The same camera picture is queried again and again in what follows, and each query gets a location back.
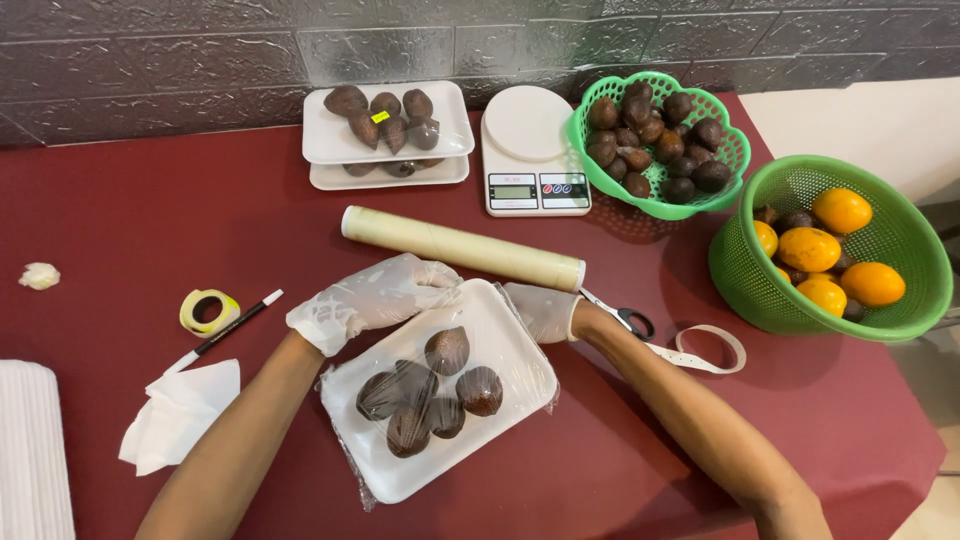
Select person's right hand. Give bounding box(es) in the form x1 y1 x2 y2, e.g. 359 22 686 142
503 282 584 345

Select person's left hand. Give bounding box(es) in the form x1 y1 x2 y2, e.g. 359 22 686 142
286 253 465 358

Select white foam tray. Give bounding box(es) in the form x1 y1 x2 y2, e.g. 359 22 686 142
302 80 477 166
309 153 471 192
319 279 560 506

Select clear cling film wrap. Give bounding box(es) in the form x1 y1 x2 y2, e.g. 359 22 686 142
315 278 563 514

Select cling film roll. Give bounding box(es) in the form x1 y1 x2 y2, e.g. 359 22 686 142
341 205 588 294

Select cluster of wrapped snake fruits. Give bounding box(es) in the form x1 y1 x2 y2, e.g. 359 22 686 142
354 326 505 459
323 84 442 156

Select white digital kitchen scale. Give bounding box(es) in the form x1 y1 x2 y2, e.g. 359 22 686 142
480 84 593 219

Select black and white marker pen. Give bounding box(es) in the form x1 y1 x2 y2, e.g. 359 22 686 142
164 288 285 375

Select yellow label sticker roll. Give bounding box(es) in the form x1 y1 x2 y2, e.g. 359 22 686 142
178 288 243 339

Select pile of snake fruits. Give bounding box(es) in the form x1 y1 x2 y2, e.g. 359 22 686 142
585 79 732 205

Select dark red tablecloth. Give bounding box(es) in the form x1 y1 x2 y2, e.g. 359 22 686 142
0 91 948 540

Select white tissue paper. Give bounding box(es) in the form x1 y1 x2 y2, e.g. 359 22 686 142
117 358 243 478

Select white paper backing strip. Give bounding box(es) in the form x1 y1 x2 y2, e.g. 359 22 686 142
643 324 748 375

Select green scalloped plastic basket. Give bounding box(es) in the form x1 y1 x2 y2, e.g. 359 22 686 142
567 71 753 222

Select pile of oranges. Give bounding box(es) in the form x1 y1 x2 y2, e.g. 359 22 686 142
753 187 907 318

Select crumpled white paper wad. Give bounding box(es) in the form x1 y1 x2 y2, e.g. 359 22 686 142
18 261 63 292

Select stack of white foam trays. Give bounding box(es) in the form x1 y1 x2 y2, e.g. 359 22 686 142
0 359 77 540

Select green round plastic basket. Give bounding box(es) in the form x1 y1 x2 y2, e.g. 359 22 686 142
708 154 954 345

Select black handled scissors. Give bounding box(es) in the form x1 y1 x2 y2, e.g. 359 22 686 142
579 288 657 343

